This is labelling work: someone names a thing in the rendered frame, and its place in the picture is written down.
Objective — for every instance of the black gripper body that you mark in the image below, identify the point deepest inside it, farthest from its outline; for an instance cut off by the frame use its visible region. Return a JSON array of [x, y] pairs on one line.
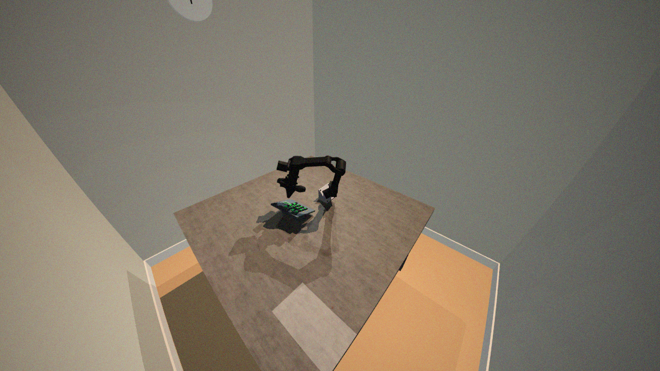
[[298, 188]]

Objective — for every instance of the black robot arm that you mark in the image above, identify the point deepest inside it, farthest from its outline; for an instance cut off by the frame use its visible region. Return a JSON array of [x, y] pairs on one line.
[[297, 163]]

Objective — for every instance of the grey switch panel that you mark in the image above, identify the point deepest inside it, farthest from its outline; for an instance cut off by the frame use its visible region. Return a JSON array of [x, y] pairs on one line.
[[293, 209]]

